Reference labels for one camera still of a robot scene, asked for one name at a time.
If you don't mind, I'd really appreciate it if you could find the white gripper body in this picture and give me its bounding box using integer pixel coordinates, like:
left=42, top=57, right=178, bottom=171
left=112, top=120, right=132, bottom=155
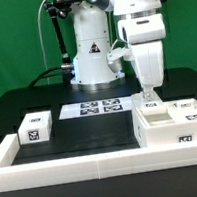
left=131, top=41, right=164, bottom=89

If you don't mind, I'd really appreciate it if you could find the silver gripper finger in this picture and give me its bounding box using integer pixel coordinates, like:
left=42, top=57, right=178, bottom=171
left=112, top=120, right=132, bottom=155
left=142, top=86, right=155, bottom=101

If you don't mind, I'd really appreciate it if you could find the white door panel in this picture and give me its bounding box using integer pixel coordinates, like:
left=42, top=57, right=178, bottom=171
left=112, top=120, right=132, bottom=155
left=167, top=98, right=197, bottom=123
left=131, top=91, right=163, bottom=109

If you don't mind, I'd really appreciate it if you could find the white cabinet box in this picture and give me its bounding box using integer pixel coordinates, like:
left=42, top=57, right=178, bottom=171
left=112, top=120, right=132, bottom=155
left=131, top=101, right=197, bottom=148

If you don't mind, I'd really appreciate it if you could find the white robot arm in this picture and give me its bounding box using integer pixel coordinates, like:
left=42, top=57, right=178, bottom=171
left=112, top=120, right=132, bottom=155
left=60, top=0, right=167, bottom=101

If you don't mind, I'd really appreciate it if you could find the flat white tagged panel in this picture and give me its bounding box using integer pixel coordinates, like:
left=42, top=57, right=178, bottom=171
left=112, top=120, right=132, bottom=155
left=59, top=97, right=132, bottom=120

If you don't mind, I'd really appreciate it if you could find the small white tagged block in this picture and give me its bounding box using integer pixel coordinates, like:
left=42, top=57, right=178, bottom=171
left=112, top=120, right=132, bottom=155
left=18, top=110, right=53, bottom=145

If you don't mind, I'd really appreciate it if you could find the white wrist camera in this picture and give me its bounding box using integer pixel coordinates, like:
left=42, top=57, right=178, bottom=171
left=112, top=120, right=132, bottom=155
left=107, top=47, right=133, bottom=73

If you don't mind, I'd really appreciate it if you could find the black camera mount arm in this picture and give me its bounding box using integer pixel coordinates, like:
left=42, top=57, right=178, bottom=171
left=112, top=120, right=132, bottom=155
left=44, top=1, right=74, bottom=86

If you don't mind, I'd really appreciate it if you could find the black cable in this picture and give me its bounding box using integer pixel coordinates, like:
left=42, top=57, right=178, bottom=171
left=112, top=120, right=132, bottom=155
left=25, top=64, right=76, bottom=90

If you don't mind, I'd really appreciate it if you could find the white cable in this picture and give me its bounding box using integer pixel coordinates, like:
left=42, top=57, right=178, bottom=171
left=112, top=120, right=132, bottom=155
left=34, top=0, right=68, bottom=86

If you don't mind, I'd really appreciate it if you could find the white U-shaped fence frame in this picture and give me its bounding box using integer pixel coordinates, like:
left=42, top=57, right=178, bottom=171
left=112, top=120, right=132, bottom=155
left=0, top=134, right=197, bottom=192

